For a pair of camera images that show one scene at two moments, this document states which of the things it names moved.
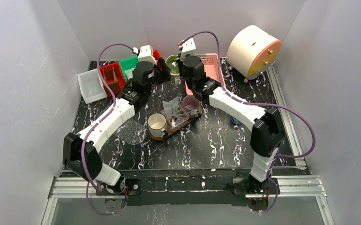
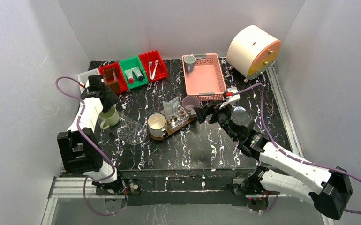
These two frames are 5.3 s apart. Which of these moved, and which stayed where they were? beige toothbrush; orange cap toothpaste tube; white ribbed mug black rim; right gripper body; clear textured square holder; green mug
Moved: green mug; right gripper body
Stayed: orange cap toothpaste tube; beige toothbrush; white ribbed mug black rim; clear textured square holder
